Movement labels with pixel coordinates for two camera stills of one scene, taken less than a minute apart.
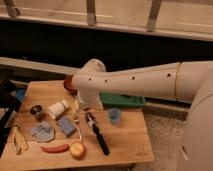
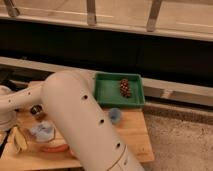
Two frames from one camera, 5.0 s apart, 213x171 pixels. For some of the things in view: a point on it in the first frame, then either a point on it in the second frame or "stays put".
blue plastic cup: x=114 y=115 stays put
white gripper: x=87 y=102 → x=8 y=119
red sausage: x=55 y=149 stays put
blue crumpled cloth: x=43 y=132 stays put
